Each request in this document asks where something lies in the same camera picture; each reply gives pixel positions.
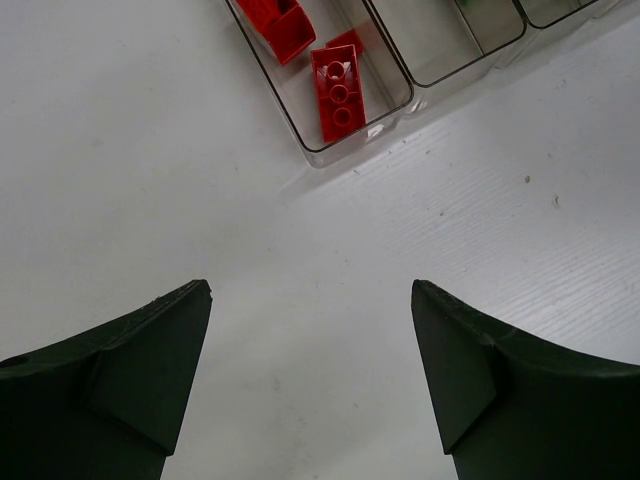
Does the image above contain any red large lego brick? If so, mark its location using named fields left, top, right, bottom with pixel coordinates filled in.
left=311, top=45, right=366, bottom=143

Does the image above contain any small red lego plate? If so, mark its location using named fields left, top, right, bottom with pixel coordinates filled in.
left=326, top=29, right=364, bottom=56

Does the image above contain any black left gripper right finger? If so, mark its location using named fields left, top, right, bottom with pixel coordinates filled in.
left=411, top=280, right=639, bottom=479

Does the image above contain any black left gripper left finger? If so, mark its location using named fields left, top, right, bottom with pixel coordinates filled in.
left=1, top=280, right=211, bottom=479

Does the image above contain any red curved lego brick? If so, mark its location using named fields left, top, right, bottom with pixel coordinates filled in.
left=236, top=0, right=316, bottom=66

